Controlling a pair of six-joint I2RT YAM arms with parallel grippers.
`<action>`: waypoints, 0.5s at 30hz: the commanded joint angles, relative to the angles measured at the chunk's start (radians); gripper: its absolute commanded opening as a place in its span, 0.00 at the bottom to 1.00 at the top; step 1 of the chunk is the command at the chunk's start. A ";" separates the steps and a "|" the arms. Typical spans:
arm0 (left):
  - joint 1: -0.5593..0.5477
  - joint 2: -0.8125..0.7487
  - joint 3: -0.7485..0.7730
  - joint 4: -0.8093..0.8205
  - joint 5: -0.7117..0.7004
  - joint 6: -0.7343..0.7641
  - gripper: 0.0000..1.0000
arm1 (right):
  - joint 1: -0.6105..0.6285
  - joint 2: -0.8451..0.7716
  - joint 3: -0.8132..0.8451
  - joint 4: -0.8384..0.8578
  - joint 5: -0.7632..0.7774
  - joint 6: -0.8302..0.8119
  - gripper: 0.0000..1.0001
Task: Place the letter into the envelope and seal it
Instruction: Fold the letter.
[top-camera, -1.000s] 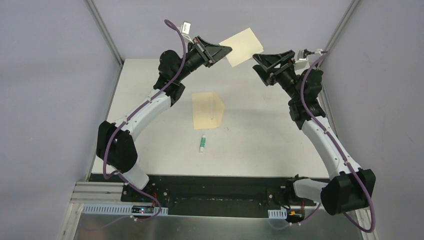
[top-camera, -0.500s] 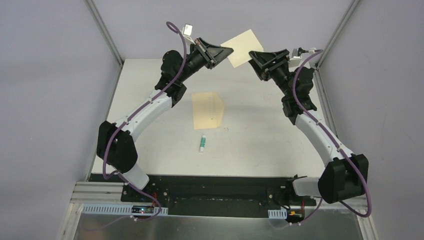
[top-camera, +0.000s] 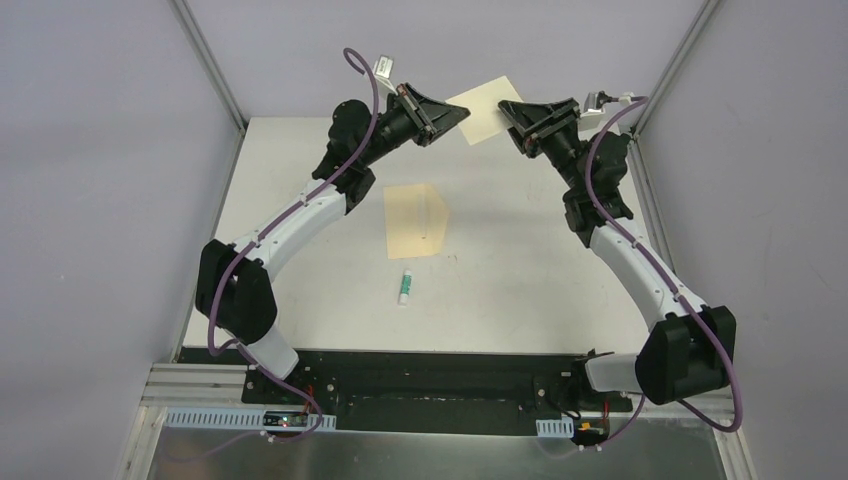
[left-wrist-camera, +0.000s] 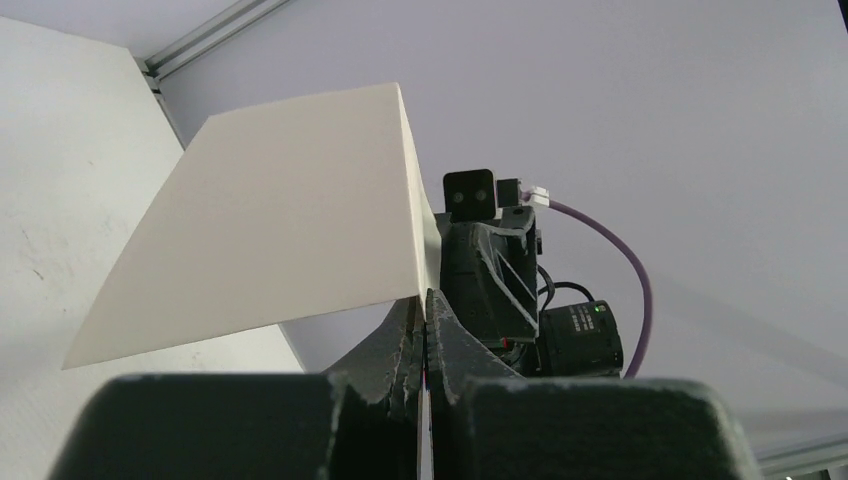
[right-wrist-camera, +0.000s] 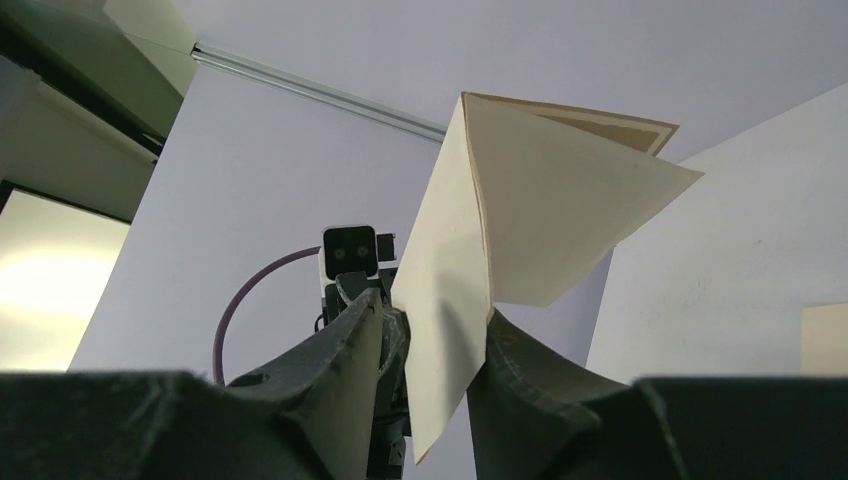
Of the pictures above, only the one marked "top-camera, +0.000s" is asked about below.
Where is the purple cable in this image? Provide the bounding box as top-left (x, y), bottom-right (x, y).
top-left (536, 96), bottom-right (745, 460)
top-left (206, 47), bottom-right (382, 445)

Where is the cream paper envelope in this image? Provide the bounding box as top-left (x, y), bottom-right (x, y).
top-left (383, 184), bottom-right (450, 260)

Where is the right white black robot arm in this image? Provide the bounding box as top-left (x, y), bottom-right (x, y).
top-left (498, 96), bottom-right (740, 410)

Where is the white cable duct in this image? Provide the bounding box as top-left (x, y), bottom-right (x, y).
top-left (164, 407), bottom-right (337, 433)
top-left (535, 416), bottom-right (574, 439)

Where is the right white cable duct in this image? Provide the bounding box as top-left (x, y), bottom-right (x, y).
top-left (535, 416), bottom-right (574, 439)

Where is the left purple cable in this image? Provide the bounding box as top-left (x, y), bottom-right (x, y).
top-left (206, 47), bottom-right (382, 445)

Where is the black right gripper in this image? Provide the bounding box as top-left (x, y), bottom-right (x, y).
top-left (498, 98), bottom-right (589, 196)

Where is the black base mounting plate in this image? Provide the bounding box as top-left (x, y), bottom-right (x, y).
top-left (241, 349), bottom-right (634, 437)

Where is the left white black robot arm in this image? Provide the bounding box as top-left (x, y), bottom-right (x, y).
top-left (194, 83), bottom-right (471, 405)

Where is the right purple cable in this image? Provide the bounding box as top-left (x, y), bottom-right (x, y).
top-left (536, 96), bottom-right (745, 460)

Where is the green white glue stick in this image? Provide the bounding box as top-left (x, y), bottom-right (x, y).
top-left (397, 269), bottom-right (413, 307)

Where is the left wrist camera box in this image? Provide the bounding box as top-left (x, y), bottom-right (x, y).
top-left (373, 55), bottom-right (394, 79)

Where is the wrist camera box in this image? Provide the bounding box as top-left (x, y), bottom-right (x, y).
top-left (582, 91), bottom-right (610, 115)
top-left (373, 55), bottom-right (394, 79)

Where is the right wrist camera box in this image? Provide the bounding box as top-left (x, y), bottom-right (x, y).
top-left (582, 91), bottom-right (610, 115)

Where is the left white cable duct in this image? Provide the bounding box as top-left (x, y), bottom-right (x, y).
top-left (164, 407), bottom-right (337, 433)

